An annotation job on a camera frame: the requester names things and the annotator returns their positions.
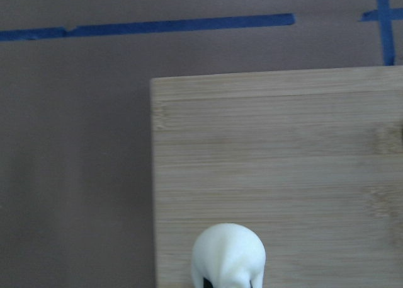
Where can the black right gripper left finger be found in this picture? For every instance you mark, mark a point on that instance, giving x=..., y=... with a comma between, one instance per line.
x=207, y=283

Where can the bamboo cutting board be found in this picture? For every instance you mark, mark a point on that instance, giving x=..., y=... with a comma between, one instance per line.
x=311, y=160

